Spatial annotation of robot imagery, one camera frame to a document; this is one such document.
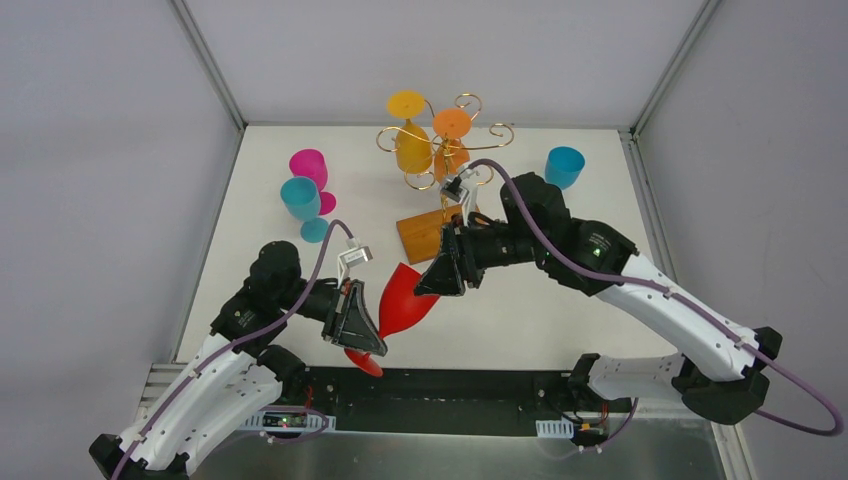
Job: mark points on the orange wine glass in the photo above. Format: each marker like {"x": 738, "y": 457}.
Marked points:
{"x": 450, "y": 126}

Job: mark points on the teal wine glass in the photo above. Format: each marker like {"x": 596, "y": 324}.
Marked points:
{"x": 301, "y": 197}

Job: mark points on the gold rack with wooden base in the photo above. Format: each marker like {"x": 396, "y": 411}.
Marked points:
{"x": 420, "y": 234}

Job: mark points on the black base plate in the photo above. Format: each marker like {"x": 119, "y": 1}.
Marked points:
{"x": 449, "y": 402}

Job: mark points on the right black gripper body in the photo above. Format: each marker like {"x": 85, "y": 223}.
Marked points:
{"x": 460, "y": 254}

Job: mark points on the pink wine glass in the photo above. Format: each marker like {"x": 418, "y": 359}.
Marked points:
{"x": 311, "y": 163}

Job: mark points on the red wine glass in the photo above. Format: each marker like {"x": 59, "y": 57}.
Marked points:
{"x": 398, "y": 310}

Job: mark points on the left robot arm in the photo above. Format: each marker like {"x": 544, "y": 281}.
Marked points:
{"x": 239, "y": 369}

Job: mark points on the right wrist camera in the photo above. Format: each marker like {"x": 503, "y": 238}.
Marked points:
{"x": 461, "y": 188}

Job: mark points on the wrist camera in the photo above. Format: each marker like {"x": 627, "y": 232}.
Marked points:
{"x": 461, "y": 188}
{"x": 355, "y": 254}

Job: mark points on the yellow wine glass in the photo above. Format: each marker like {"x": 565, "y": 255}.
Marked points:
{"x": 412, "y": 144}

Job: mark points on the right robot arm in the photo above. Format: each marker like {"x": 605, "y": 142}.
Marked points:
{"x": 708, "y": 374}

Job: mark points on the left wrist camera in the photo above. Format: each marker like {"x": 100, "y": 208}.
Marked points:
{"x": 355, "y": 254}

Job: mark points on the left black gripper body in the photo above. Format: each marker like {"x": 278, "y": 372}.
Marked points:
{"x": 338, "y": 311}

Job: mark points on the blue wine glass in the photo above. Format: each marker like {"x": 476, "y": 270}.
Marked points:
{"x": 563, "y": 166}

